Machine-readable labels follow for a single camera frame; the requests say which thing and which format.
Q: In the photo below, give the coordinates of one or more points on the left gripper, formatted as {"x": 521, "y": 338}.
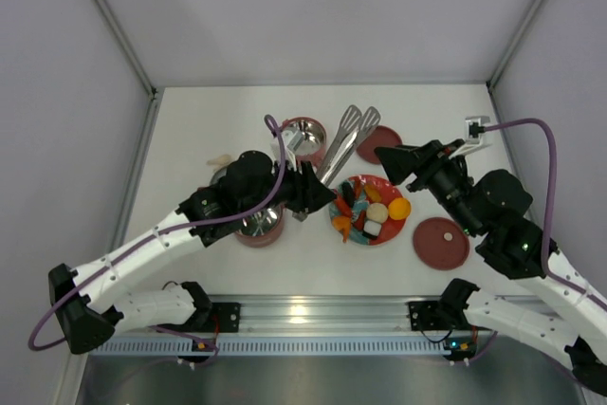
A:
{"x": 294, "y": 188}

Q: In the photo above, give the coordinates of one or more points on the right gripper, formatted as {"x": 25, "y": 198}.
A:
{"x": 425, "y": 166}

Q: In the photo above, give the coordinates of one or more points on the steel serving tongs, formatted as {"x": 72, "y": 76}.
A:
{"x": 354, "y": 128}

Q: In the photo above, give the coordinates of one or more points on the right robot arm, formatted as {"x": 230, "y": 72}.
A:
{"x": 493, "y": 208}

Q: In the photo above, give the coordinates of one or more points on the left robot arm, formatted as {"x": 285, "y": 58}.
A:
{"x": 96, "y": 301}

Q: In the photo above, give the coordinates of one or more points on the grey lunch box lid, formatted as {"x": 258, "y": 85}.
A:
{"x": 218, "y": 174}

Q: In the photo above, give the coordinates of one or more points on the red sausage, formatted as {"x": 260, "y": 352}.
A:
{"x": 342, "y": 206}

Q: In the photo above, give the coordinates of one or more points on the dark red lid far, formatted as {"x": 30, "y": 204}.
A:
{"x": 383, "y": 136}

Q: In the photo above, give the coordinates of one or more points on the dark red lid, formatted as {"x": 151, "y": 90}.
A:
{"x": 440, "y": 244}
{"x": 383, "y": 136}

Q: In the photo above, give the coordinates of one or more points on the black spiky sea cucumber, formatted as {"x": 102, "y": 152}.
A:
{"x": 348, "y": 193}

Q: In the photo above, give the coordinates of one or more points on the salmon piece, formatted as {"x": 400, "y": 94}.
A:
{"x": 341, "y": 223}

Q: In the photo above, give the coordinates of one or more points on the fried orange piece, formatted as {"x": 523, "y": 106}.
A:
{"x": 372, "y": 193}

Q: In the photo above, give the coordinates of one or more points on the orange half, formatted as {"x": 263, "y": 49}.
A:
{"x": 399, "y": 208}

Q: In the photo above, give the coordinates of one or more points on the pink steel bowl far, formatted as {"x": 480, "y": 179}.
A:
{"x": 313, "y": 145}

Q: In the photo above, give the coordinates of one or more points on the pink steel bowl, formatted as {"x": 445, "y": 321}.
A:
{"x": 262, "y": 228}
{"x": 313, "y": 145}

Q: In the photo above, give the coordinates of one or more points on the pink steel bowl near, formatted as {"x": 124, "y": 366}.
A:
{"x": 262, "y": 228}

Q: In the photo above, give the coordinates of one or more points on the red and teal plate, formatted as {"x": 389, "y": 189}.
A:
{"x": 390, "y": 229}

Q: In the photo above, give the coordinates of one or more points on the steamed bun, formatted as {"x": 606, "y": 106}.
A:
{"x": 377, "y": 212}

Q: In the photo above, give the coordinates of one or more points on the white sushi roll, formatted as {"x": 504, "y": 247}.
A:
{"x": 371, "y": 229}

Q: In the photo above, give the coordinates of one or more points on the dark red lid near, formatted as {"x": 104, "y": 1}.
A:
{"x": 440, "y": 244}

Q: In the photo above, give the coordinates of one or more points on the beige toy piece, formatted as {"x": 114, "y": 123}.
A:
{"x": 220, "y": 161}

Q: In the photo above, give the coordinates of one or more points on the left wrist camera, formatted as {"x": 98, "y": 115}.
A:
{"x": 292, "y": 142}

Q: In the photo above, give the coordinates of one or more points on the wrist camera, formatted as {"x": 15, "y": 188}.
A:
{"x": 292, "y": 142}
{"x": 474, "y": 139}

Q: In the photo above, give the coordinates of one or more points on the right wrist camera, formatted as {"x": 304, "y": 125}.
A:
{"x": 474, "y": 139}

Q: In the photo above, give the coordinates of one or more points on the aluminium rail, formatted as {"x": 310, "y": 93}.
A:
{"x": 322, "y": 315}

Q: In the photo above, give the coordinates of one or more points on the slotted cable duct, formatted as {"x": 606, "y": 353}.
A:
{"x": 276, "y": 346}

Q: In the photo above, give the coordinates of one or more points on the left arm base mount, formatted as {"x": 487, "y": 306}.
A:
{"x": 210, "y": 317}

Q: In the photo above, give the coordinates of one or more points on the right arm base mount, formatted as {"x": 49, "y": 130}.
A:
{"x": 431, "y": 315}

